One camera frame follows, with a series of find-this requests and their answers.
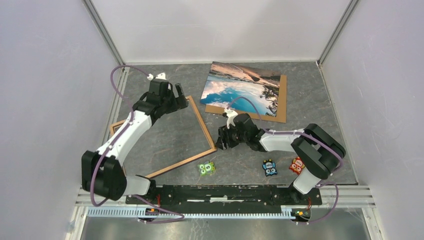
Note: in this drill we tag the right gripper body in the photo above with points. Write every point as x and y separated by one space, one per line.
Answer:
235 138

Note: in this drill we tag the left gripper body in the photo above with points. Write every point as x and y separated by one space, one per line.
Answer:
168 102

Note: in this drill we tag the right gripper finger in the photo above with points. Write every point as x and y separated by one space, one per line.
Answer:
222 142
223 132

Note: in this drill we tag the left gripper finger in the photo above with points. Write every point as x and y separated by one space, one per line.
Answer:
180 91
181 102

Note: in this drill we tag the wooden picture frame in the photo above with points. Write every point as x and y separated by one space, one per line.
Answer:
174 140

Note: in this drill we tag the landscape photo print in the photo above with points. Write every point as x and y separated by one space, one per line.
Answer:
243 73

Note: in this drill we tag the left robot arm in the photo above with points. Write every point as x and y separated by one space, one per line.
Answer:
102 170

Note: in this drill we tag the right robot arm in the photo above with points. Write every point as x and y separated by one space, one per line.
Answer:
320 152

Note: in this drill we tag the green owl sticker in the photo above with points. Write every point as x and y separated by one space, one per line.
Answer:
206 168

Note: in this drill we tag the blue owl sticker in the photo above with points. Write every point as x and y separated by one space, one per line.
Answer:
269 167

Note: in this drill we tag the red owl sticker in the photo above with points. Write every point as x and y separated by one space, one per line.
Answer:
297 166

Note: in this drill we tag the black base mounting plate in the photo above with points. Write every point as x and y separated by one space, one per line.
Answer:
230 199

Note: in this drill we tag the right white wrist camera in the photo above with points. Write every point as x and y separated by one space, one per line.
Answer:
230 115

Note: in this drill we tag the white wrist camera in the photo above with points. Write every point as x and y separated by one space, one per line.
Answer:
230 115
158 77

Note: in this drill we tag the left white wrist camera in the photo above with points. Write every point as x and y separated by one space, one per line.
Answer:
158 77

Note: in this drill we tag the white slotted cable duct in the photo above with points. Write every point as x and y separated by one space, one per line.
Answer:
142 212

